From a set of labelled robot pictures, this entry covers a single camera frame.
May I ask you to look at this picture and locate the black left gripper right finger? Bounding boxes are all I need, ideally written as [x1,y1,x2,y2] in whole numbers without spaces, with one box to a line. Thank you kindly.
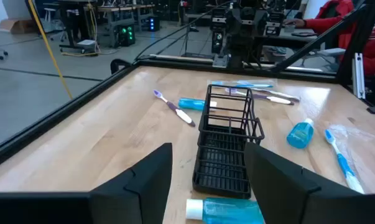
[243,142,367,224]

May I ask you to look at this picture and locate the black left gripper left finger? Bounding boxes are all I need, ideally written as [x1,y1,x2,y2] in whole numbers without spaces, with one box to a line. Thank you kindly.
[90,142,174,224]

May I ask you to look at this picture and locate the black wire caddy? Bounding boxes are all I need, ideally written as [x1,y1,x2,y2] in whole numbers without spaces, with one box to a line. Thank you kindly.
[192,84,265,200]

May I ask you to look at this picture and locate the silver aluminium bracket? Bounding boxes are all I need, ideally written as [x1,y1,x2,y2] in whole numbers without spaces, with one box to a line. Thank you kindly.
[353,52,366,100]

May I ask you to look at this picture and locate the dark office desk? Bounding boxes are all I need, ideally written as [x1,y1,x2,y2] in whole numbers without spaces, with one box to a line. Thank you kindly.
[258,29,320,49]

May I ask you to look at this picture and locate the black table frame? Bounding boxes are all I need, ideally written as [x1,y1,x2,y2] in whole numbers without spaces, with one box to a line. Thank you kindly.
[0,0,375,172]

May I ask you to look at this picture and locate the black workbench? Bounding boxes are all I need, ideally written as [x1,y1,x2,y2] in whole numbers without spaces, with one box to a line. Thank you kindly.
[58,0,157,52]

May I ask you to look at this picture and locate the computer tower green lights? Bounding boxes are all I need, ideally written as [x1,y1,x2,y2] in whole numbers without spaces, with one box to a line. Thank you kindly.
[116,24,137,47]

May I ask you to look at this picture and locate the black cable hook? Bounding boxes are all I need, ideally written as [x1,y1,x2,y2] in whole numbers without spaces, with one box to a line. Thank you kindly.
[110,58,132,75]

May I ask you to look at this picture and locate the person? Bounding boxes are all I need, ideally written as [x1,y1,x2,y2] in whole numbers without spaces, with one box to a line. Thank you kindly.
[283,0,375,77]

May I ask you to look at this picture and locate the yellow hanging cable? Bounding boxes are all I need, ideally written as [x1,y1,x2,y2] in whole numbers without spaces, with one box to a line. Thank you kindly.
[27,0,73,100]

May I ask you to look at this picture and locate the cardboard box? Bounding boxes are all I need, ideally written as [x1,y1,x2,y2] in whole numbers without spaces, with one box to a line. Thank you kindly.
[0,17,35,34]

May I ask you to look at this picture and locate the computer tower blue lights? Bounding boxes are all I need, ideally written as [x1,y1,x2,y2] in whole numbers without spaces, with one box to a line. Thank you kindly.
[147,15,161,32]

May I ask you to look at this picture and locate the grey metal base bracket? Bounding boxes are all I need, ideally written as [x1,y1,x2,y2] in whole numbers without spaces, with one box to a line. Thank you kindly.
[211,54,231,68]

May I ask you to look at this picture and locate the blue white toothbrush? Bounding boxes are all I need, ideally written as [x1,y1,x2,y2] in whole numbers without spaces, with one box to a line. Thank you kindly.
[324,129,365,194]

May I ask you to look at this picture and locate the purple white toothbrush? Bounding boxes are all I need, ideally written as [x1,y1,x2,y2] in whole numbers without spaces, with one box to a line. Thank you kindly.
[152,90,196,128]
[224,88,295,106]

